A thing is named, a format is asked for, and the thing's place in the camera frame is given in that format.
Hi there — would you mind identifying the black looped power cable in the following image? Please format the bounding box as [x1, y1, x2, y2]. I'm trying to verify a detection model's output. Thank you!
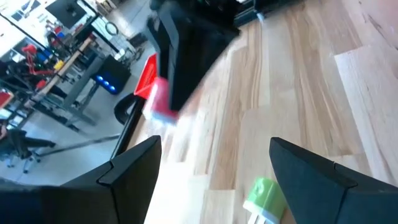
[113, 92, 138, 126]

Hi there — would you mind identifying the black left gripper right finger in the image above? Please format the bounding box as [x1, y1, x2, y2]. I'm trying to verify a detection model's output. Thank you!
[269, 136, 398, 224]

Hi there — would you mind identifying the black computer tower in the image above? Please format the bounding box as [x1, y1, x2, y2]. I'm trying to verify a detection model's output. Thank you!
[92, 55, 132, 96]

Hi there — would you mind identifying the black office chair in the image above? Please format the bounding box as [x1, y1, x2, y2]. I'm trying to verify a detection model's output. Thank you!
[0, 119, 57, 174]

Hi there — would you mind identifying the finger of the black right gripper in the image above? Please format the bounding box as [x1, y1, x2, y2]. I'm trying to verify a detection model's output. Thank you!
[161, 46, 218, 111]

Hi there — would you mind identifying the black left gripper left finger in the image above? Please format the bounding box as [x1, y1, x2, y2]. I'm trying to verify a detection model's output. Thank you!
[0, 135, 162, 224]

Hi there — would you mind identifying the red plastic basket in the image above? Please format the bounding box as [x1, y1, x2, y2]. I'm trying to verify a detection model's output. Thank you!
[133, 52, 159, 101]

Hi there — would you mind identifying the pink charger with white face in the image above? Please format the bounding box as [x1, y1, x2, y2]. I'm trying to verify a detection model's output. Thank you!
[143, 77, 180, 126]

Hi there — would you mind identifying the grey metal desk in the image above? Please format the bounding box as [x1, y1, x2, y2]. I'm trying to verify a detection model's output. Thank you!
[30, 37, 106, 125]

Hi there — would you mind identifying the black computer monitor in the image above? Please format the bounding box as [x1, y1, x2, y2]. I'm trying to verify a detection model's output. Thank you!
[45, 0, 88, 30]

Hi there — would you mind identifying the green cube charger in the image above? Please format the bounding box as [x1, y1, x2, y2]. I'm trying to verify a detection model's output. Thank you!
[242, 176, 289, 224]

